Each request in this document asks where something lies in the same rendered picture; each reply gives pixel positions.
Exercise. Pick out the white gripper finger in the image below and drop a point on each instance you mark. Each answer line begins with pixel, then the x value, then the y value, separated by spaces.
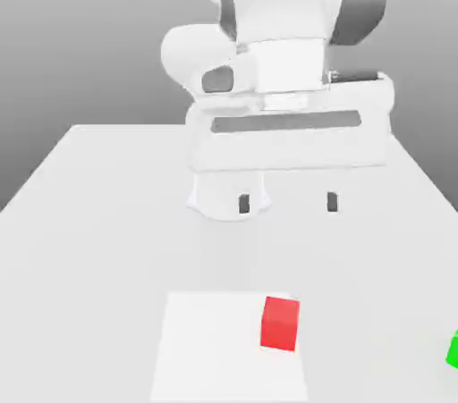
pixel 332 202
pixel 244 203

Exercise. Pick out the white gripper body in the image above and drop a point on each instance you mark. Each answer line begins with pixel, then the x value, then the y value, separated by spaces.
pixel 286 145

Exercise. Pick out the small red cube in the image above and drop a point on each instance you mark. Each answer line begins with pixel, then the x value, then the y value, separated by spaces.
pixel 279 325

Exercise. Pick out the small green cube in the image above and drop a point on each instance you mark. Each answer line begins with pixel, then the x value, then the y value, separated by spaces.
pixel 453 351

